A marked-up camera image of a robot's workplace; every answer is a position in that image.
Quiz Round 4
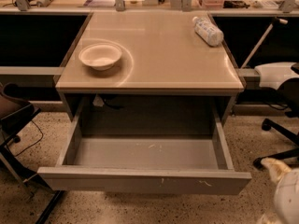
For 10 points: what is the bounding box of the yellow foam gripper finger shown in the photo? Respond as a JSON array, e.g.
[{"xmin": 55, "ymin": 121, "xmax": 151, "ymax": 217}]
[{"xmin": 261, "ymin": 158, "xmax": 292, "ymax": 184}]

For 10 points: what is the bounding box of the grey top drawer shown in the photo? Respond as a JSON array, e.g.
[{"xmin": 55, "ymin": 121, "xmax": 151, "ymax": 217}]
[{"xmin": 38, "ymin": 104, "xmax": 251, "ymax": 195}]

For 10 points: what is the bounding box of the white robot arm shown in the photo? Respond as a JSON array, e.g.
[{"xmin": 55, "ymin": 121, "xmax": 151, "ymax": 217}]
[{"xmin": 256, "ymin": 158, "xmax": 299, "ymax": 224}]

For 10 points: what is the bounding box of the beige cabinet with glossy top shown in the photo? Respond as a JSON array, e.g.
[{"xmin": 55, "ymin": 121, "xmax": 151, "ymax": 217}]
[{"xmin": 51, "ymin": 10, "xmax": 247, "ymax": 123}]

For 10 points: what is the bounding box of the black office chair base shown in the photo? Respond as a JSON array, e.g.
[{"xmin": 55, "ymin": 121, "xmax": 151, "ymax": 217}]
[{"xmin": 253, "ymin": 119, "xmax": 299, "ymax": 170}]

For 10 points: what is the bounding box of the clear plastic water bottle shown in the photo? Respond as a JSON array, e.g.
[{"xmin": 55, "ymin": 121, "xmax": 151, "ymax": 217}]
[{"xmin": 192, "ymin": 17, "xmax": 224, "ymax": 47}]

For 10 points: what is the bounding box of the white stick with black tip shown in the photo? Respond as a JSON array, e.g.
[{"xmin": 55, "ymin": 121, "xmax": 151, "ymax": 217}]
[{"xmin": 241, "ymin": 17, "xmax": 288, "ymax": 69}]

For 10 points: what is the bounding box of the white paper bowl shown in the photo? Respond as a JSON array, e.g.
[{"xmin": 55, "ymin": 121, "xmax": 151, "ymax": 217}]
[{"xmin": 78, "ymin": 43, "xmax": 122, "ymax": 71}]

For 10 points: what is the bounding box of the dark chair at left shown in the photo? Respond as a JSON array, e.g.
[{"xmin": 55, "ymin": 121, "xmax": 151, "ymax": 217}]
[{"xmin": 0, "ymin": 82, "xmax": 64, "ymax": 224}]

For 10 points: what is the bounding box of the black floor cable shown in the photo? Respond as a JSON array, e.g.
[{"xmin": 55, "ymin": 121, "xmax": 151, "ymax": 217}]
[{"xmin": 12, "ymin": 119, "xmax": 45, "ymax": 158}]

